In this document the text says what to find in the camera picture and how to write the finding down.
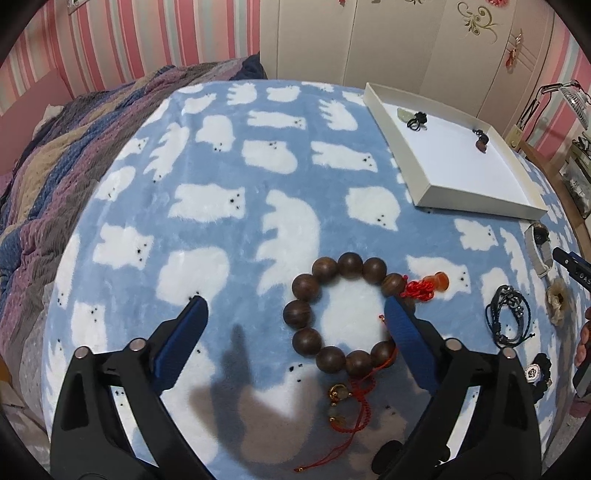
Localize red tassel orange gourd pendant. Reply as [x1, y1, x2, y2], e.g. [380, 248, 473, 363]
[401, 272, 451, 303]

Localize wooden bed frame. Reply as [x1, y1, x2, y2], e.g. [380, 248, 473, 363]
[510, 134, 568, 195]

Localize beige flower hair tie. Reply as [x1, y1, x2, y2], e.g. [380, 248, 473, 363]
[545, 277, 571, 326]

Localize blue polar bear blanket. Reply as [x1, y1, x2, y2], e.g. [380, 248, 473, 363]
[39, 78, 587, 480]

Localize black scrunchie with silver charm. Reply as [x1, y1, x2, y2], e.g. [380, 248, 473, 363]
[524, 353, 553, 393]

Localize red cord gold bead bracelet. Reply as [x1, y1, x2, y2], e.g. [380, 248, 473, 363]
[295, 342, 400, 474]

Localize black braided cord bracelets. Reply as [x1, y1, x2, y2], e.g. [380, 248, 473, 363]
[485, 285, 533, 349]

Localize cream wardrobe with floral decals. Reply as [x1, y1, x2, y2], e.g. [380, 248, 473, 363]
[259, 0, 555, 134]

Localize pink headboard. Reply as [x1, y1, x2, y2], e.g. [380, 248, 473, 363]
[0, 69, 72, 123]

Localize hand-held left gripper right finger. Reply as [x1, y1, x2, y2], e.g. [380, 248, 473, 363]
[376, 295, 541, 480]

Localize brown wooden bead bracelet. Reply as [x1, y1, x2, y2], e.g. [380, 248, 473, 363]
[283, 251, 407, 378]

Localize red hanging ornament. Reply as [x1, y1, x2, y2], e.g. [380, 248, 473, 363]
[505, 30, 525, 72]

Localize striped knitted quilt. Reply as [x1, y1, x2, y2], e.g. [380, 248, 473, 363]
[0, 55, 269, 324]

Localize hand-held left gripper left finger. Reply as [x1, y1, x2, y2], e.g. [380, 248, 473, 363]
[50, 295, 218, 480]

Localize desk lamp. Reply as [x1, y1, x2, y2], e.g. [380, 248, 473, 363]
[522, 78, 591, 134]

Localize white rectangular tray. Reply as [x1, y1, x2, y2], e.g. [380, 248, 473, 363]
[362, 82, 548, 221]

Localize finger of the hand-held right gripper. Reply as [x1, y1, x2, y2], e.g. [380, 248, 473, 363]
[553, 247, 591, 292]

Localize person's right hand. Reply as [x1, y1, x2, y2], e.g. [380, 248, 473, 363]
[575, 305, 591, 370]

